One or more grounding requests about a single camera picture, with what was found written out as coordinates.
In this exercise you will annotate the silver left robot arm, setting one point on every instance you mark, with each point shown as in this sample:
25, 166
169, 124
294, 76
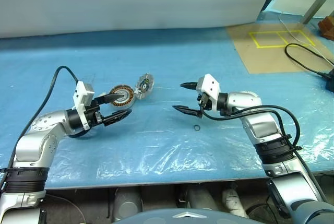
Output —
39, 140

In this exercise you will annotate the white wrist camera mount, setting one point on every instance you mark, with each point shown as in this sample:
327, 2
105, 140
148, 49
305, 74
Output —
79, 96
211, 85

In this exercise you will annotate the blue plastic table sheet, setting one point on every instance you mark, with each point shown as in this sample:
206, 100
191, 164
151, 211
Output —
156, 59

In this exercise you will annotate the silver round motor cover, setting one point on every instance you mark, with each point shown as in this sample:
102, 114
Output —
143, 85

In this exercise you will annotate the motor stator with copper windings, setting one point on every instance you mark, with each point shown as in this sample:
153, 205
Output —
128, 94

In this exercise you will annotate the grey robot torso with logo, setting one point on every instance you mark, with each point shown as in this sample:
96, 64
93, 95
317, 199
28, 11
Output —
156, 216

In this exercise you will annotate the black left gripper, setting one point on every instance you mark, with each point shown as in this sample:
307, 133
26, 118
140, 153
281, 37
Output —
91, 113

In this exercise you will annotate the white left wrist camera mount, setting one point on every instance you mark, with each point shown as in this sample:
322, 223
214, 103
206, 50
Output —
79, 96

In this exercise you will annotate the brown wooden block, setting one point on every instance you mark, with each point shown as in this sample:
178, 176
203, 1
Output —
327, 26

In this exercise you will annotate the white wrapped rounded post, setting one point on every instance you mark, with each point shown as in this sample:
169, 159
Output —
235, 200

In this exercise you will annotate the black power adapter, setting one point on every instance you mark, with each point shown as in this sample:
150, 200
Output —
330, 80

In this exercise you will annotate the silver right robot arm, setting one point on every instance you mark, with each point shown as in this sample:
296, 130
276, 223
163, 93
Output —
261, 127

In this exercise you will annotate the grey rounded cylinder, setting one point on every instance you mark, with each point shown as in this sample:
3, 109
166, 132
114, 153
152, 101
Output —
128, 203
202, 198

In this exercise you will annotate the brown cardboard sheet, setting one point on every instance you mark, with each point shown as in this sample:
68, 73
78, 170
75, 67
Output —
250, 57

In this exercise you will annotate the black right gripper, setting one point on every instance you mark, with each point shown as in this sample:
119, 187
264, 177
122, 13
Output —
204, 101

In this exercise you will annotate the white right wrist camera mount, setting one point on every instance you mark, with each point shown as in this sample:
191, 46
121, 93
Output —
211, 85

